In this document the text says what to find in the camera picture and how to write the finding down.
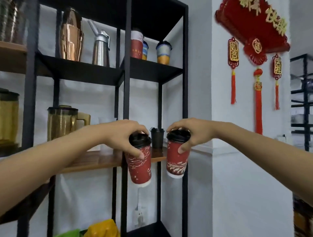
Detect person's left hand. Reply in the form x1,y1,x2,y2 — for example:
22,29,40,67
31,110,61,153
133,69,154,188
103,119,150,160

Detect person's right hand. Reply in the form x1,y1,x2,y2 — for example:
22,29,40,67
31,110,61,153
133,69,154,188
166,118,218,154

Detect red paper cup black lid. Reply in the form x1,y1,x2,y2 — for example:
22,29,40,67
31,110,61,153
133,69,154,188
166,130,191,179
125,132,152,188

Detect person's right forearm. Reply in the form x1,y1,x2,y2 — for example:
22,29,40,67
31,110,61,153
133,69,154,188
213,122,313,207

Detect person's left forearm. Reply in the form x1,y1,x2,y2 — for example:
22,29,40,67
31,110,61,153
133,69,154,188
0,122,108,218

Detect small black cup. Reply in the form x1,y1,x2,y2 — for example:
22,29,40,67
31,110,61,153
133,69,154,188
150,127,165,149

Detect black metal shelf rack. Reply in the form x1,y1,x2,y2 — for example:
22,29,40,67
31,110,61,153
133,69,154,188
0,0,189,237

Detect amber plastic pitcher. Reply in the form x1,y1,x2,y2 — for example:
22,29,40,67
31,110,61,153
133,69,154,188
47,105,91,142

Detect yellow cloth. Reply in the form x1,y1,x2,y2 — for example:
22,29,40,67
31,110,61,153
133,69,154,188
83,219,121,237

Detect red white paper cup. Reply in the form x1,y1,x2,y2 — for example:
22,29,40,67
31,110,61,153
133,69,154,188
130,29,144,60

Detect green cloth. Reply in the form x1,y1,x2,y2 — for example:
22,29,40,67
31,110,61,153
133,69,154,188
54,229,82,237

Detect silver cream whipper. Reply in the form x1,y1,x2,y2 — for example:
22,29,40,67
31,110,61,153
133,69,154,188
88,20,111,67

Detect black background shelf rack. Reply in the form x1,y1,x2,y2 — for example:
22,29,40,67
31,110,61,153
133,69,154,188
290,54,313,152

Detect copper cocktail shaker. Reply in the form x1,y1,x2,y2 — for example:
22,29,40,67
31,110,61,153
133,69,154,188
59,7,84,62

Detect amber plastic container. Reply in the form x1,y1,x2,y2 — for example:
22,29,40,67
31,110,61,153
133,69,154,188
0,88,20,149

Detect metallic canister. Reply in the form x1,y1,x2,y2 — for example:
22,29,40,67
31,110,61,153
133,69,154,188
0,0,27,45

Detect red fan wall decoration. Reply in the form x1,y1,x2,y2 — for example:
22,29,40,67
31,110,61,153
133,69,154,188
215,0,291,135

